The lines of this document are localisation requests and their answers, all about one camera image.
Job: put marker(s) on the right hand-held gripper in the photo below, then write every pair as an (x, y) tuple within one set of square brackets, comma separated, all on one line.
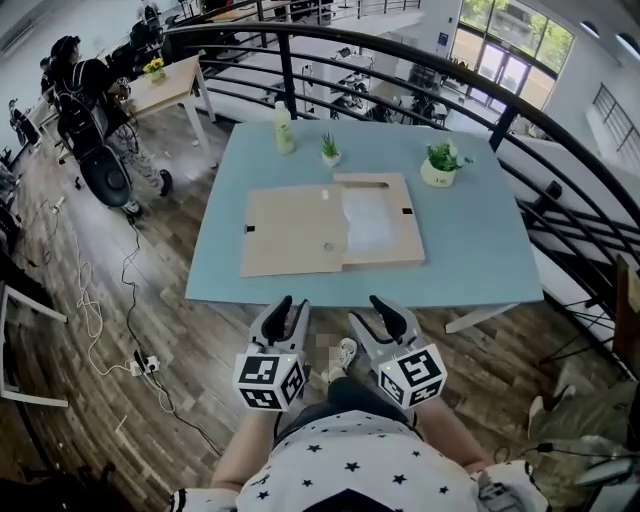
[(412, 375)]

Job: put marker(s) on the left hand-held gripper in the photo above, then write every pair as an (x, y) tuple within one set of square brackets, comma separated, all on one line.
[(265, 377)]

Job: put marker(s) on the cardboard box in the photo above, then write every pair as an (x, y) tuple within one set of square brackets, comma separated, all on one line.
[(290, 230)]

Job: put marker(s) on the person's left forearm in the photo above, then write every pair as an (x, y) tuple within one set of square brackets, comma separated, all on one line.
[(245, 450)]

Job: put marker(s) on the person's right forearm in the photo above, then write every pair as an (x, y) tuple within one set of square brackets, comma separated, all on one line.
[(450, 435)]

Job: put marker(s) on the person's white shoe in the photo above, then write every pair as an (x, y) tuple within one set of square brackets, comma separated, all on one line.
[(342, 352)]

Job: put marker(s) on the person's dark shorts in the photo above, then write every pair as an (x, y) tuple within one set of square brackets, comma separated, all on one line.
[(350, 397)]

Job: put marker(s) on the light blue table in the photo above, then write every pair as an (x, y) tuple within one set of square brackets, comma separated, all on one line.
[(475, 240)]

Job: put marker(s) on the white star-print shirt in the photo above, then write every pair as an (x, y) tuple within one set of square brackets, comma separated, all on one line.
[(360, 470)]

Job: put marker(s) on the white power strip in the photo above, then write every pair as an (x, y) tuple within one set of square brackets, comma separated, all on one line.
[(145, 365)]

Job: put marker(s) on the leafy plant in cream pot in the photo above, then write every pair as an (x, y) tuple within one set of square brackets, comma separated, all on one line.
[(440, 172)]

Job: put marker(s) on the small succulent in white pot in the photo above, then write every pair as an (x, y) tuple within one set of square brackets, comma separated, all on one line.
[(331, 155)]

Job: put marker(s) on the pale green plastic bottle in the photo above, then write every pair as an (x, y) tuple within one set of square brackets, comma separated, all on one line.
[(284, 132)]

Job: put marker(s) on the black office chair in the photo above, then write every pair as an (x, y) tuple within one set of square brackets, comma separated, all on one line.
[(107, 177)]

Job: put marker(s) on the black curved metal railing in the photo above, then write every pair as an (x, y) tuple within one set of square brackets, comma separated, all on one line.
[(502, 125)]

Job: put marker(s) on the brown wooden board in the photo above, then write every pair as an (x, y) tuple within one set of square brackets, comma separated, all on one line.
[(627, 320)]

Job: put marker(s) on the white-framed grey table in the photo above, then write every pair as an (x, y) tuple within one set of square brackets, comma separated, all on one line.
[(25, 305)]

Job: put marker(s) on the light wooden table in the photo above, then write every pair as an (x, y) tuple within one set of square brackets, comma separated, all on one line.
[(170, 85)]

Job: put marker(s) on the potted yellow sunflowers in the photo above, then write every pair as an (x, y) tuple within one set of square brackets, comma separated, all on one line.
[(155, 70)]

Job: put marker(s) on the large glass window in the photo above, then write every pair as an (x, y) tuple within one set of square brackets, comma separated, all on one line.
[(510, 55)]

